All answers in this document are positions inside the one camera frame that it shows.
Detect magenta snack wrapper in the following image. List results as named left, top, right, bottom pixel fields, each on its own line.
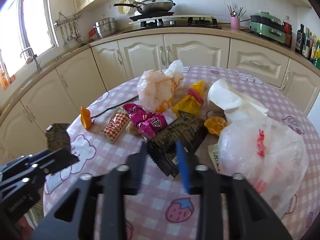
left=123, top=103, right=168, bottom=140

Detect frying pan with lid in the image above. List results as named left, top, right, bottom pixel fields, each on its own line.
left=114, top=0, right=176, bottom=14

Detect dark snack wrapper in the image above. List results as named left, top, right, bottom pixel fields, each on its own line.
left=46, top=123, right=71, bottom=153

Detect white tissue paper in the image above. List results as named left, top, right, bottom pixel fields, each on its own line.
left=207, top=79, right=269, bottom=124

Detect hanging utensil rack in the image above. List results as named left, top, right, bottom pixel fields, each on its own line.
left=53, top=11, right=84, bottom=49

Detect green yellow bottle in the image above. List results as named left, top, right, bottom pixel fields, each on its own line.
left=313, top=38, right=320, bottom=69

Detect orange peel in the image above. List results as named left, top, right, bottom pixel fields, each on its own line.
left=204, top=116, right=228, bottom=137
left=80, top=106, right=92, bottom=130

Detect dark sauce bottle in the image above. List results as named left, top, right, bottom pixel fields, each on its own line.
left=295, top=24, right=305, bottom=55

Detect orange peel left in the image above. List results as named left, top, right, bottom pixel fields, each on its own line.
left=80, top=106, right=92, bottom=130

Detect cream lower cabinets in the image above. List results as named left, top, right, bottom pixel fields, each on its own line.
left=1, top=28, right=319, bottom=157

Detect kitchen faucet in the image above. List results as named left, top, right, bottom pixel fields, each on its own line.
left=20, top=47, right=42, bottom=73

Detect pink utensil cup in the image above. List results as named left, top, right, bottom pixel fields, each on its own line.
left=231, top=16, right=240, bottom=30

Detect gas stove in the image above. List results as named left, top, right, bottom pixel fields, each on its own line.
left=129, top=14, right=221, bottom=29

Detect white orange plastic bag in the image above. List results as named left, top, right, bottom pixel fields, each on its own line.
left=137, top=60, right=184, bottom=113

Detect steel stock pot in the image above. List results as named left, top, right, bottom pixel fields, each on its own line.
left=93, top=14, right=117, bottom=38

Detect pink checkered tablecloth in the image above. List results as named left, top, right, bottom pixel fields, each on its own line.
left=43, top=66, right=319, bottom=239

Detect large clear plastic bag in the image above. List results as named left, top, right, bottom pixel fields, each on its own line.
left=218, top=117, right=309, bottom=216

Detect red white checkered wrapper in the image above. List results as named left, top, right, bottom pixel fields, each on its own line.
left=102, top=107, right=130, bottom=143

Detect green electric cooker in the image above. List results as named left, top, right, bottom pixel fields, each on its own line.
left=249, top=12, right=292, bottom=48

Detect red white sachet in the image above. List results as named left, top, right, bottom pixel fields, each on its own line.
left=208, top=144, right=220, bottom=173

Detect black snack bag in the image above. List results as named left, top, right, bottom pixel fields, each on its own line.
left=148, top=110, right=208, bottom=180

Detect orange peel right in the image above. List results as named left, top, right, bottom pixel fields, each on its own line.
left=204, top=116, right=228, bottom=137

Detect yellow wrapper pink band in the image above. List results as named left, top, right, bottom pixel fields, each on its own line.
left=171, top=80, right=207, bottom=117

